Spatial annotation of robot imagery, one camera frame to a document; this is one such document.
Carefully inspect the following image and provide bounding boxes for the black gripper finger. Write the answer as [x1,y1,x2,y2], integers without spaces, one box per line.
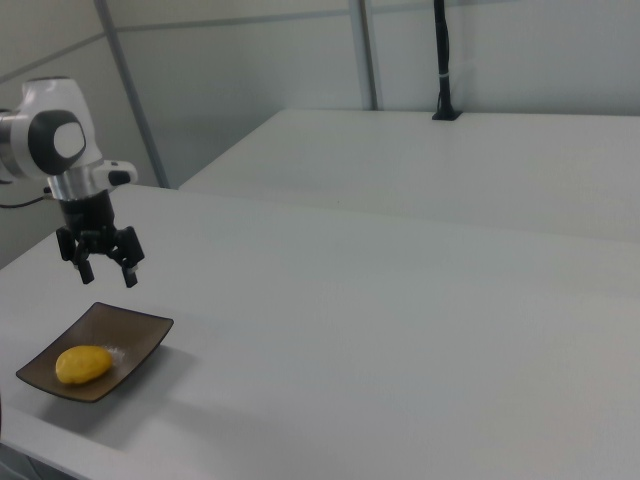
[55,225,96,285]
[107,225,146,289]

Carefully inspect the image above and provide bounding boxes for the yellow potato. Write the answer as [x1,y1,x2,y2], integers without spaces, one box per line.
[54,343,114,386]

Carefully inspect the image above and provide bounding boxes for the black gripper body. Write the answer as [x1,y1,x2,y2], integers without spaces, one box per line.
[54,190,119,254]

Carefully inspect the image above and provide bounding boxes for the black pole with base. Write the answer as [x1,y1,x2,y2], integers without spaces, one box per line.
[431,0,462,122]

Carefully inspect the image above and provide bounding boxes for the brown square ceramic plate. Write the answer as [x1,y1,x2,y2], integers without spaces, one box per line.
[14,301,175,404]

